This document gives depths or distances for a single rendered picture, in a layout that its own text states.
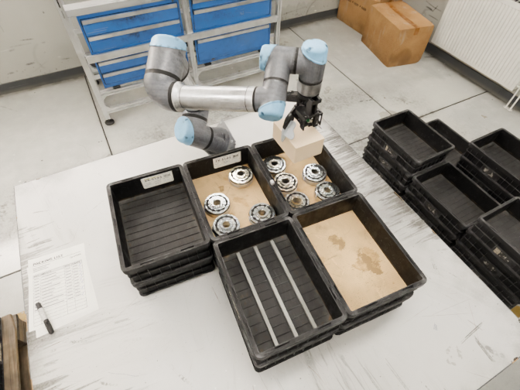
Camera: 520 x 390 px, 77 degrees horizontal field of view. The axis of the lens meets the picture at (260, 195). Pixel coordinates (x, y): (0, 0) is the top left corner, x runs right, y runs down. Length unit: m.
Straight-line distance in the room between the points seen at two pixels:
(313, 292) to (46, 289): 1.00
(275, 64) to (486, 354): 1.20
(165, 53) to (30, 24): 2.66
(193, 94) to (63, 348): 0.96
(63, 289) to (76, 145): 1.83
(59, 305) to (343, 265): 1.05
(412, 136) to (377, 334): 1.42
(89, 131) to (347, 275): 2.56
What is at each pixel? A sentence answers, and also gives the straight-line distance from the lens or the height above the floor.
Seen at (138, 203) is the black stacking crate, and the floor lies 0.83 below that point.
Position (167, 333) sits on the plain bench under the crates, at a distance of 1.29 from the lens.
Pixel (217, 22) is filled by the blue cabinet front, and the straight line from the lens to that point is 3.08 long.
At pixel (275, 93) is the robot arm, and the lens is 0.98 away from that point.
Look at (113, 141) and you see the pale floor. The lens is 3.04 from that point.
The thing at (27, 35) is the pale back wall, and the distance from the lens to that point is 3.79.
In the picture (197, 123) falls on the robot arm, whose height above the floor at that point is 0.95.
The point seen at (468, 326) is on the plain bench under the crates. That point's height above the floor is 0.70.
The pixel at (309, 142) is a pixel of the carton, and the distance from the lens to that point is 1.18.
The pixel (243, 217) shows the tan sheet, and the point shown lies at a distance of 1.31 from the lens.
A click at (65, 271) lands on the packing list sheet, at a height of 0.70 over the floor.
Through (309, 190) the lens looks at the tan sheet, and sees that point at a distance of 1.41.
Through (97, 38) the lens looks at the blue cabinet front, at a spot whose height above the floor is 0.72.
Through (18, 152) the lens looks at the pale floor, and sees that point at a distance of 3.30.
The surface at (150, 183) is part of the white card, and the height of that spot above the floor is 0.88.
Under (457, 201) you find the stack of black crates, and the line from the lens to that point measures 2.27.
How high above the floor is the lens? 1.92
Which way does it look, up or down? 52 degrees down
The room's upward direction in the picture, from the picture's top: 2 degrees clockwise
